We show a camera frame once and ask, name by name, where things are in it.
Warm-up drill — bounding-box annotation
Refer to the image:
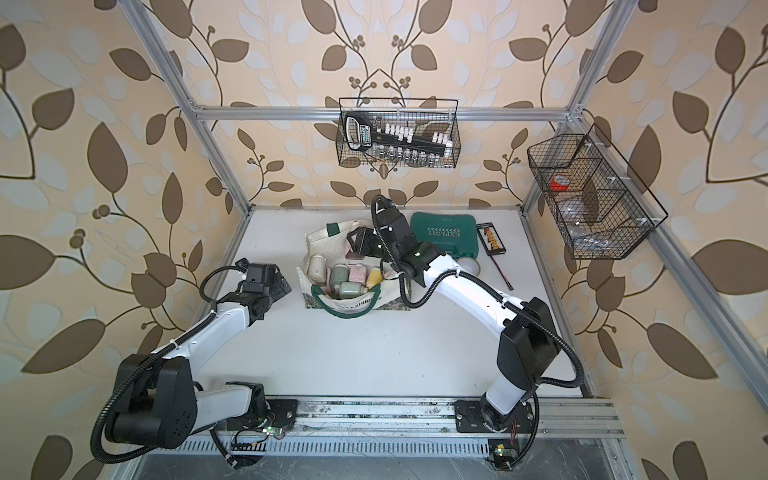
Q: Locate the green pencil sharpener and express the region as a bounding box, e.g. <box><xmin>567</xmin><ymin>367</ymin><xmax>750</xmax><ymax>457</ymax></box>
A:
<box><xmin>337</xmin><ymin>281</ymin><xmax>368</xmax><ymax>299</ymax></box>
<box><xmin>329</xmin><ymin>264</ymin><xmax>349</xmax><ymax>290</ymax></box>

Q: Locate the cream floral tote bag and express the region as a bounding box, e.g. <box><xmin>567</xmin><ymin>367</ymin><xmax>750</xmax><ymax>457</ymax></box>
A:
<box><xmin>297</xmin><ymin>219</ymin><xmax>411</xmax><ymax>320</ymax></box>

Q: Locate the cream pencil sharpener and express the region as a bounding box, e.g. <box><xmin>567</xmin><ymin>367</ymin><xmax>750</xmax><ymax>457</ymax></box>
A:
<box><xmin>306</xmin><ymin>254</ymin><xmax>327</xmax><ymax>285</ymax></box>

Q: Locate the yellow pencil sharpener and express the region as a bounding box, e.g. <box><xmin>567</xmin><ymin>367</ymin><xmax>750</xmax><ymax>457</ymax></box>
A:
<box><xmin>365</xmin><ymin>267</ymin><xmax>383</xmax><ymax>290</ymax></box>

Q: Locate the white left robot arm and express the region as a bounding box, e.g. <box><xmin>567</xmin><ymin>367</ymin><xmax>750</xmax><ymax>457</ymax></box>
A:
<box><xmin>90</xmin><ymin>258</ymin><xmax>291</xmax><ymax>464</ymax></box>

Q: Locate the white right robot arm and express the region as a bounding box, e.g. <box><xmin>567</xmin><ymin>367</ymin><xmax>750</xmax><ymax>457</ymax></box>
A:
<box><xmin>370</xmin><ymin>194</ymin><xmax>585</xmax><ymax>432</ymax></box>

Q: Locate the green plastic tool case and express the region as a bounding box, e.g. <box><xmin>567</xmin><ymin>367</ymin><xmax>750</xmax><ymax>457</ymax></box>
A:
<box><xmin>410</xmin><ymin>212</ymin><xmax>479</xmax><ymax>259</ymax></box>

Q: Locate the yellow tape roll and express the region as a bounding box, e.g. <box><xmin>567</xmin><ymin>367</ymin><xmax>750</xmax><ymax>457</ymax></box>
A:
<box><xmin>457</xmin><ymin>257</ymin><xmax>481</xmax><ymax>276</ymax></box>

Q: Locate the black parallel charging board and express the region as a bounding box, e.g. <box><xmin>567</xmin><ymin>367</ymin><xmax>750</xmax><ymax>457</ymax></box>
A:
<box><xmin>476</xmin><ymin>222</ymin><xmax>506</xmax><ymax>257</ymax></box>

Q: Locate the black socket wrench set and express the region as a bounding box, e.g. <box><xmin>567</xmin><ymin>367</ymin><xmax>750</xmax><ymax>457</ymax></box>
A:
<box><xmin>340</xmin><ymin>113</ymin><xmax>453</xmax><ymax>156</ymax></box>

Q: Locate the red tape roll in basket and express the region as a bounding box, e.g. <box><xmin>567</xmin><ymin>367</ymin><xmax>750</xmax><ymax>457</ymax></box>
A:
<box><xmin>549</xmin><ymin>174</ymin><xmax>571</xmax><ymax>193</ymax></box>

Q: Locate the red black power cable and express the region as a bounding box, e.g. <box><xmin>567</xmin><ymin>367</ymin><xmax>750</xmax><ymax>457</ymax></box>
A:
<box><xmin>493</xmin><ymin>254</ymin><xmax>515</xmax><ymax>292</ymax></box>

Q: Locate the black wire basket back wall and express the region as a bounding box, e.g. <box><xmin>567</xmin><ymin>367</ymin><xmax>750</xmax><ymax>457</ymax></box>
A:
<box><xmin>335</xmin><ymin>96</ymin><xmax>461</xmax><ymax>169</ymax></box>

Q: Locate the black wire basket wall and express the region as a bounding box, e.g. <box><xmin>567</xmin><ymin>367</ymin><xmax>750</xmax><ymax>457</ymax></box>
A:
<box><xmin>527</xmin><ymin>125</ymin><xmax>668</xmax><ymax>260</ymax></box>
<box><xmin>335</xmin><ymin>96</ymin><xmax>461</xmax><ymax>169</ymax></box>

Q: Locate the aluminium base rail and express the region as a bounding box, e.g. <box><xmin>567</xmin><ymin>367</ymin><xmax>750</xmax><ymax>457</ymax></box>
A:
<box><xmin>267</xmin><ymin>396</ymin><xmax>625</xmax><ymax>439</ymax></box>

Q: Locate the black wire basket right wall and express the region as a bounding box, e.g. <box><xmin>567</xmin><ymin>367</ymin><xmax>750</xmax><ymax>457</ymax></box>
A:
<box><xmin>527</xmin><ymin>125</ymin><xmax>668</xmax><ymax>260</ymax></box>

